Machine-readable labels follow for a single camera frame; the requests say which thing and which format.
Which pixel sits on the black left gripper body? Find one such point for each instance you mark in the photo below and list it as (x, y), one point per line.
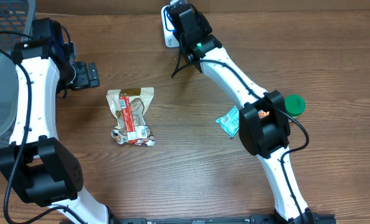
(81, 75)

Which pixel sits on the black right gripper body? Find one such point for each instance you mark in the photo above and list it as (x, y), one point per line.
(179, 10)

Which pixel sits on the beige brown snack bag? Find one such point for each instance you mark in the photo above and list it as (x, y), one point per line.
(140, 100)

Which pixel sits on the teal tissue packet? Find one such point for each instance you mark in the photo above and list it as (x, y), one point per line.
(230, 122)

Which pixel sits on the orange Kleenex tissue pack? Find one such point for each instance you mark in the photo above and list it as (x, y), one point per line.
(263, 114)

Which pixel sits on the green lid jar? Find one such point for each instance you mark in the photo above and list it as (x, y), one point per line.
(295, 105)

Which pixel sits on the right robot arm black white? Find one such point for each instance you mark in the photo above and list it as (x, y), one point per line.
(263, 121)

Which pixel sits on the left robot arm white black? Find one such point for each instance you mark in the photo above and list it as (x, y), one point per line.
(37, 166)

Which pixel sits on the white barcode scanner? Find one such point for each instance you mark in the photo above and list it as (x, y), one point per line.
(168, 29)

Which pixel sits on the grey plastic mesh basket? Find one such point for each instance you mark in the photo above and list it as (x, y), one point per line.
(17, 16)

